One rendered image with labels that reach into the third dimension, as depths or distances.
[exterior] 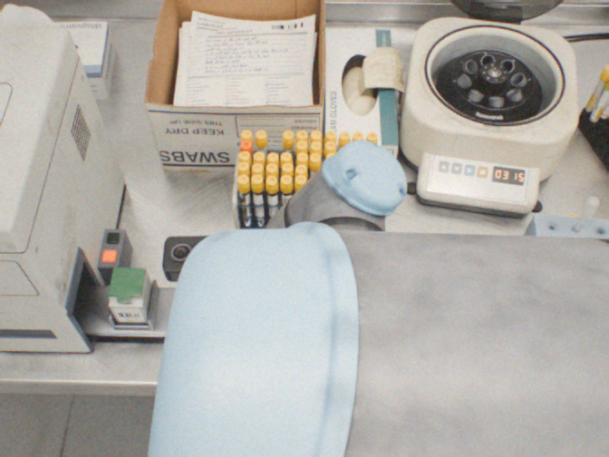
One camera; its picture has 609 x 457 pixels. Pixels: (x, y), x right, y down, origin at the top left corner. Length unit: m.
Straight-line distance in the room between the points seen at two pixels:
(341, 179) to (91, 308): 0.43
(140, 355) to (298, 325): 0.76
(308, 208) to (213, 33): 0.58
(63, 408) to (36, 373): 0.94
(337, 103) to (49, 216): 0.47
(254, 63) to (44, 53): 0.39
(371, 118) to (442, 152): 0.12
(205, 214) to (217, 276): 0.83
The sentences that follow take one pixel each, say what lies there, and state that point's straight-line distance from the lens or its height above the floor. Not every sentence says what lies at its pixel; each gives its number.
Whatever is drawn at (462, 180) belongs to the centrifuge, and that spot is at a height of 0.92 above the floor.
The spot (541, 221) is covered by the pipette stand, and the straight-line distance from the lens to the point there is 0.93.
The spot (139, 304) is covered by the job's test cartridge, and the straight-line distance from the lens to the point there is 0.85.
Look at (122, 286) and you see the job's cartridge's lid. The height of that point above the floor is 0.98.
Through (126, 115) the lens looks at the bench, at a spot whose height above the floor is 0.88.
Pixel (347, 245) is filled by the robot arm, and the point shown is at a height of 1.55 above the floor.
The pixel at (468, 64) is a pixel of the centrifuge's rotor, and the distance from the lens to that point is 1.09.
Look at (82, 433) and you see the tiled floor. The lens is 1.86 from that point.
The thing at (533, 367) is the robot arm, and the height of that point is 1.56.
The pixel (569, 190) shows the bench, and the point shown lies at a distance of 1.10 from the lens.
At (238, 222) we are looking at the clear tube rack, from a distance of 0.97.
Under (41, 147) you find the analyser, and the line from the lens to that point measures 0.76.
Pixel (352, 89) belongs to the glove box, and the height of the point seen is 0.93.
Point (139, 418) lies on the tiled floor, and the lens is 1.84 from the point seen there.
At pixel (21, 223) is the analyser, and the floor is 1.15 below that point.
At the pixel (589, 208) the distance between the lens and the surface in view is 0.89.
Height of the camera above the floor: 1.71
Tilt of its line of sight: 57 degrees down
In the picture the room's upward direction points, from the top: straight up
